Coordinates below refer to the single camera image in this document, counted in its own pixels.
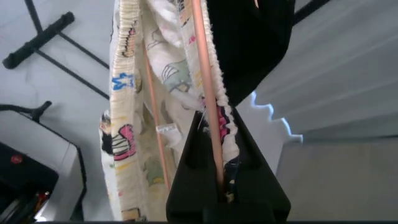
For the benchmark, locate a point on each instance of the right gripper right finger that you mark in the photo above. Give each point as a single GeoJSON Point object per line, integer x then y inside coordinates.
{"type": "Point", "coordinates": [261, 193]}

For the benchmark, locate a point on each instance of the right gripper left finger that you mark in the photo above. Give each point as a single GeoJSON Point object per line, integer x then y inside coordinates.
{"type": "Point", "coordinates": [192, 193]}

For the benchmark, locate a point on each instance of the cream printed garment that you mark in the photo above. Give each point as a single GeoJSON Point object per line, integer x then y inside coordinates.
{"type": "Point", "coordinates": [124, 93]}

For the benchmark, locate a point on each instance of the black garment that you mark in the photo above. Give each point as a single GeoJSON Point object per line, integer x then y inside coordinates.
{"type": "Point", "coordinates": [248, 46]}

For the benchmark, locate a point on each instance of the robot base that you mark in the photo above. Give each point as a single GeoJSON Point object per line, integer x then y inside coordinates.
{"type": "Point", "coordinates": [40, 155]}

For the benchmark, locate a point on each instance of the black clothes rack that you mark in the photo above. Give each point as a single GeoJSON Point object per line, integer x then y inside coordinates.
{"type": "Point", "coordinates": [34, 43]}

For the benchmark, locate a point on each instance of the white curtain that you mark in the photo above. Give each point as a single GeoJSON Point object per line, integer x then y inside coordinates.
{"type": "Point", "coordinates": [335, 77]}

